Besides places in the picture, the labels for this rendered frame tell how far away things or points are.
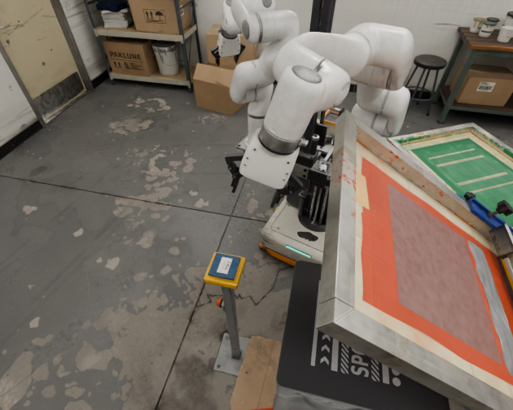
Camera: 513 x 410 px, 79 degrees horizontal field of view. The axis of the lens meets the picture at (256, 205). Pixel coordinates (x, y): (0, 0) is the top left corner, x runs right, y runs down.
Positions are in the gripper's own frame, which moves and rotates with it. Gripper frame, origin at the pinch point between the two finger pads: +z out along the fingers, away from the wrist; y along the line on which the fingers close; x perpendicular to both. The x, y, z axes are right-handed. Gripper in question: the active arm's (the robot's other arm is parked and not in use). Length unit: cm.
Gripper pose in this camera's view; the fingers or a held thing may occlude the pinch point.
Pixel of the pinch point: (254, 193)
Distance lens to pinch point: 68.7
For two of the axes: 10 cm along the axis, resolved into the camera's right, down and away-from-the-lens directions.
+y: -9.3, -3.6, -0.6
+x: -2.3, 7.0, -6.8
